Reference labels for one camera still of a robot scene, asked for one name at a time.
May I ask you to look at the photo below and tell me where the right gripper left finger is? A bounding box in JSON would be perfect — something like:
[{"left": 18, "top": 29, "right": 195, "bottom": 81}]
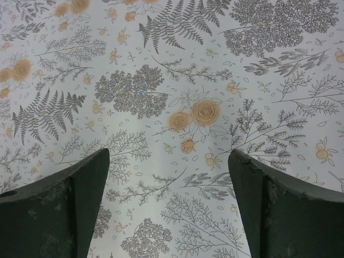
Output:
[{"left": 1, "top": 148, "right": 110, "bottom": 258}]

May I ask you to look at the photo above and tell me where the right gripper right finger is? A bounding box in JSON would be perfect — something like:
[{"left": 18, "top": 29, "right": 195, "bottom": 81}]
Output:
[{"left": 228, "top": 149, "right": 343, "bottom": 257}]

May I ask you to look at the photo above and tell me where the floral tablecloth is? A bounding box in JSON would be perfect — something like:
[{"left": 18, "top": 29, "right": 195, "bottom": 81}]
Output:
[{"left": 1, "top": 1, "right": 343, "bottom": 257}]

